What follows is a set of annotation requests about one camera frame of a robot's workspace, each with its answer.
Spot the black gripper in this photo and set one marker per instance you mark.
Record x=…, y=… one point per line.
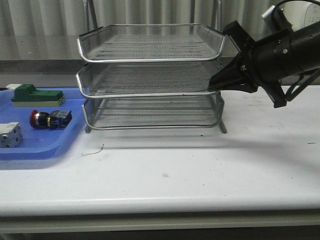
x=257, y=64

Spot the silver mesh tray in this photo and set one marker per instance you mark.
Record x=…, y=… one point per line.
x=123, y=43
x=146, y=79
x=194, y=111

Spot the red emergency stop button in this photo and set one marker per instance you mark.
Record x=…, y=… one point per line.
x=57, y=119

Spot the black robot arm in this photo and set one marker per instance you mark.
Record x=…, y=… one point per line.
x=283, y=63

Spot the white appliance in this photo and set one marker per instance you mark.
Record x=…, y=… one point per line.
x=301, y=13

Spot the blue plastic tray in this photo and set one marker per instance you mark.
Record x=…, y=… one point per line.
x=39, y=144

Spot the grey back counter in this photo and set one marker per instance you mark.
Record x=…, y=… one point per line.
x=44, y=61

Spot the green electrical component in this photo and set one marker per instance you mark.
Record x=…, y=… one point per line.
x=27, y=95

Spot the white terminal block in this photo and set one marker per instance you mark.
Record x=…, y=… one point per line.
x=10, y=134

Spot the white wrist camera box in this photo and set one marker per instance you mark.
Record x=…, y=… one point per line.
x=275, y=19

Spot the silver rack frame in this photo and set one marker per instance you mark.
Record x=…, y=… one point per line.
x=91, y=21

